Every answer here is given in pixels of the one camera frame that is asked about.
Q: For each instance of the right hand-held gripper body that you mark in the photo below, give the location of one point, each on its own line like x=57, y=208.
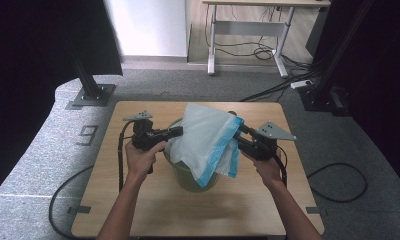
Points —
x=264, y=148

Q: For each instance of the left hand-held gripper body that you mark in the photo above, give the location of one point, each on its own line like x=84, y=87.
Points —
x=143, y=135

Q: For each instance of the white bag with blue edge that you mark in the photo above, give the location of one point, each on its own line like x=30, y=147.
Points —
x=204, y=136

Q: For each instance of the green plastic bin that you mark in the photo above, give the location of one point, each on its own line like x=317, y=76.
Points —
x=184, y=178

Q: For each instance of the person's right hand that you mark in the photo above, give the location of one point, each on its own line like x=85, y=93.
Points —
x=266, y=170

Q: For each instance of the person's left hand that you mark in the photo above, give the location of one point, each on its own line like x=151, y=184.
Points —
x=141, y=160

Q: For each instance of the black metal stand grey base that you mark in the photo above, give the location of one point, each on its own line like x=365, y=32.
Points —
x=91, y=93

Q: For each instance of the white power strip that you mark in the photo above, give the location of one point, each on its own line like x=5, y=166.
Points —
x=301, y=84

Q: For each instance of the black curtain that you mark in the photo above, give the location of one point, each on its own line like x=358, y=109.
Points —
x=381, y=66
x=28, y=66

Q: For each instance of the white metal frame desk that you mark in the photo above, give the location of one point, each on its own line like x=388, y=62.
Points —
x=251, y=28

